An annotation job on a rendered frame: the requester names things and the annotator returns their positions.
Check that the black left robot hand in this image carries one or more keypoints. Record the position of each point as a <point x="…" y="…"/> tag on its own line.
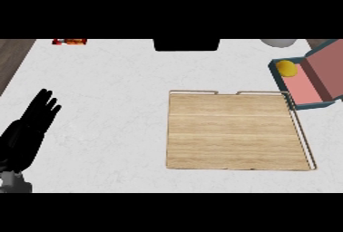
<point x="27" y="130"/>

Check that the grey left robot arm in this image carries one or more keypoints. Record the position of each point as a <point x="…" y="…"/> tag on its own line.
<point x="12" y="182"/>

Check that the wooden tray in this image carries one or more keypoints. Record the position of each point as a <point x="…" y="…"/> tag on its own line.
<point x="237" y="130"/>

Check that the yellow lemon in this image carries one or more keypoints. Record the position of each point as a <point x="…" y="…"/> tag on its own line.
<point x="286" y="68"/>

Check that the teal and pink cardboard box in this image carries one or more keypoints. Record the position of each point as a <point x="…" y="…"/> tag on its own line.
<point x="312" y="75"/>

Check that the red and orange package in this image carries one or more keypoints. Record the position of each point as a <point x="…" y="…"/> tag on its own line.
<point x="68" y="41"/>

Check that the black appliance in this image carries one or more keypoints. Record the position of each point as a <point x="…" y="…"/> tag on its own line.
<point x="186" y="44"/>

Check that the grey round bowl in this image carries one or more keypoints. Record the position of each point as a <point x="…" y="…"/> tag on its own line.
<point x="278" y="42"/>

